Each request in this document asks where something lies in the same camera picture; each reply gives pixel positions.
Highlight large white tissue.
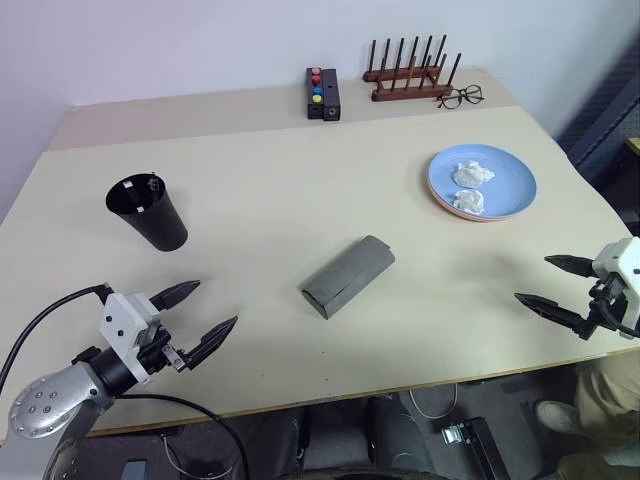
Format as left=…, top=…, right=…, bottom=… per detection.
left=451, top=160, right=497, bottom=188

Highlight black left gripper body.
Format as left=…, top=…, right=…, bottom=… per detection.
left=134, top=325, right=195, bottom=376

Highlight black plastic cup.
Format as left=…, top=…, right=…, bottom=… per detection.
left=104, top=172, right=190, bottom=253

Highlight brown wooden peg rack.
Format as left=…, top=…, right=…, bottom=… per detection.
left=362, top=34, right=463, bottom=103

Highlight black box with socket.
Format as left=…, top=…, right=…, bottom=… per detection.
left=321, top=68, right=343, bottom=124

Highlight metal latch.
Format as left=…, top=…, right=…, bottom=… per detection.
left=441, top=423, right=467, bottom=447

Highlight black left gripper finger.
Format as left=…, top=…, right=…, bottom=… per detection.
left=148, top=279, right=202, bottom=313
left=185, top=314, right=240, bottom=372

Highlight white shoe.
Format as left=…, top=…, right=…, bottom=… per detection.
left=535, top=399, right=582, bottom=437

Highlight grey glasses case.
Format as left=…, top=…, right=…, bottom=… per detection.
left=299, top=234, right=397, bottom=322

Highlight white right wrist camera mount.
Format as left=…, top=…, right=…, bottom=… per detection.
left=594, top=237, right=640, bottom=332

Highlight beige trouser leg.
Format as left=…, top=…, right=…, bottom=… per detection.
left=554, top=358, right=640, bottom=480

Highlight white cable on floor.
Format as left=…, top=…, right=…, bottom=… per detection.
left=408, top=384, right=460, bottom=420

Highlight small white tissue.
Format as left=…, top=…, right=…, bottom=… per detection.
left=451, top=188, right=487, bottom=217

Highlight thin white wire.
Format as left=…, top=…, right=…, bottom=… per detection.
left=158, top=433, right=202, bottom=477

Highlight blue plate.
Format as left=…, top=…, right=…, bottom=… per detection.
left=427, top=143, right=539, bottom=218

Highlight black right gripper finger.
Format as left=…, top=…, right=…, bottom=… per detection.
left=514, top=292, right=586, bottom=337
left=543, top=254, right=600, bottom=279

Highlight brown-framed eyeglasses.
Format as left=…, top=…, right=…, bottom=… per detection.
left=435, top=84, right=487, bottom=112

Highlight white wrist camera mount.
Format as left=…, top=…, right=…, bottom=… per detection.
left=594, top=237, right=640, bottom=332
left=98, top=292, right=162, bottom=387

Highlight pink plate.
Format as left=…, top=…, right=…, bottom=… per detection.
left=427, top=185, right=532, bottom=225

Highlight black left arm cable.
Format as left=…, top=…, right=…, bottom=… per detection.
left=0, top=283, right=250, bottom=480

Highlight black bar on floor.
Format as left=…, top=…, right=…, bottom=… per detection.
left=464, top=416, right=512, bottom=480

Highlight black button box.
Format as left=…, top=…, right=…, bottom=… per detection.
left=305, top=67, right=327, bottom=122

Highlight dark ribbed chair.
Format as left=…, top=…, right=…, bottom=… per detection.
left=556, top=29, right=640, bottom=189

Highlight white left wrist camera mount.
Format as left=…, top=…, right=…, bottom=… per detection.
left=98, top=292, right=162, bottom=387

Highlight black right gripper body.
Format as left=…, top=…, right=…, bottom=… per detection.
left=574, top=276, right=631, bottom=342

